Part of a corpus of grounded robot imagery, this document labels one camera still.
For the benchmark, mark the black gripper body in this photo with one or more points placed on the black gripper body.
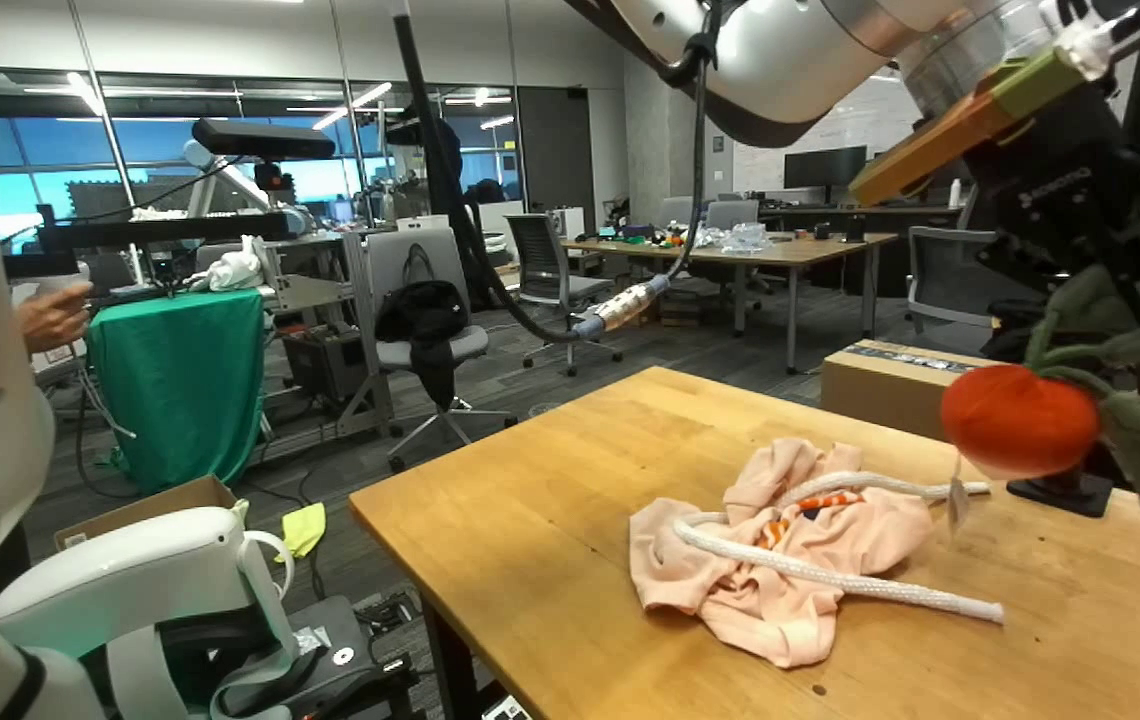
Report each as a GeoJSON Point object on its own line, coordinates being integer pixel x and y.
{"type": "Point", "coordinates": [1072, 186]}

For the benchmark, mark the red plush radish green leaves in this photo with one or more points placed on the red plush radish green leaves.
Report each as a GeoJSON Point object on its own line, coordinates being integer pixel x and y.
{"type": "Point", "coordinates": [1012, 423]}

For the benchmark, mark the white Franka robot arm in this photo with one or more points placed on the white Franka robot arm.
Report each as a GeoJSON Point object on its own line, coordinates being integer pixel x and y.
{"type": "Point", "coordinates": [792, 52]}

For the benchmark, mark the peach t-shirt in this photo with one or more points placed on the peach t-shirt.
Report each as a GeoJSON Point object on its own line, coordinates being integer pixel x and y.
{"type": "Point", "coordinates": [781, 603]}

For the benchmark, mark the person's hand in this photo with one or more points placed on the person's hand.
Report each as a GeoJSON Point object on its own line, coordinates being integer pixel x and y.
{"type": "Point", "coordinates": [56, 316]}

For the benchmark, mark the grey mesh office chair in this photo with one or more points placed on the grey mesh office chair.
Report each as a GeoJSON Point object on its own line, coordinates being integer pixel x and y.
{"type": "Point", "coordinates": [955, 286]}

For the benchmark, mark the black computer monitor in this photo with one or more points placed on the black computer monitor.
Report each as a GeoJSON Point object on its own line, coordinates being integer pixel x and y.
{"type": "Point", "coordinates": [824, 171]}

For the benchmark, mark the cardboard box with black tape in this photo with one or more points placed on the cardboard box with black tape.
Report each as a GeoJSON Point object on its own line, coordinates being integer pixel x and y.
{"type": "Point", "coordinates": [882, 380]}

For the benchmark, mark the long wooden desk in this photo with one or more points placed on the long wooden desk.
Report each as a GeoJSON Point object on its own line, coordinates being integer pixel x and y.
{"type": "Point", "coordinates": [755, 251]}

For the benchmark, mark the office chair with black jacket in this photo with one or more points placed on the office chair with black jacket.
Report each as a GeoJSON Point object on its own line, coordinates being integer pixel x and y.
{"type": "Point", "coordinates": [428, 312]}

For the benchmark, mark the white crumpled bag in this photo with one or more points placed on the white crumpled bag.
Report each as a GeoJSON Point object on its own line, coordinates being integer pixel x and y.
{"type": "Point", "coordinates": [229, 264]}

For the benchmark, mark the black electronics box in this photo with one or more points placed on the black electronics box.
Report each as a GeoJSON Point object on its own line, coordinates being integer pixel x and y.
{"type": "Point", "coordinates": [312, 654]}

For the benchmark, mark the green cloth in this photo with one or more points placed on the green cloth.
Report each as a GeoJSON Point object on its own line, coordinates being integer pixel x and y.
{"type": "Point", "coordinates": [172, 387]}

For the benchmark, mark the flat brown cardboard box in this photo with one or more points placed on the flat brown cardboard box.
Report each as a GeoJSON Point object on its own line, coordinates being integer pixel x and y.
{"type": "Point", "coordinates": [151, 507]}

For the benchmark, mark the black camera stand pole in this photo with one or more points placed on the black camera stand pole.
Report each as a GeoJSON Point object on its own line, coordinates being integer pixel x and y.
{"type": "Point", "coordinates": [1063, 490]}

